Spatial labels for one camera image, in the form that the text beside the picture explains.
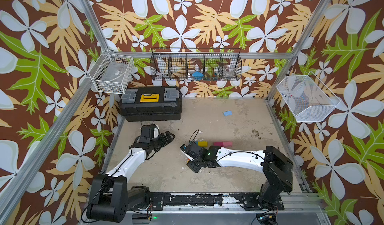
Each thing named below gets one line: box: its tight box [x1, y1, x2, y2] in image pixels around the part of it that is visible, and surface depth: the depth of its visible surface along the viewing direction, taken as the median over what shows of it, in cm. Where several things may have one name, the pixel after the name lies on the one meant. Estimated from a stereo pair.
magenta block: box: [213, 141, 224, 147], surface depth 98 cm
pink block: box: [223, 141, 233, 147], surface depth 97 cm
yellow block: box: [198, 141, 208, 147], surface depth 98 cm
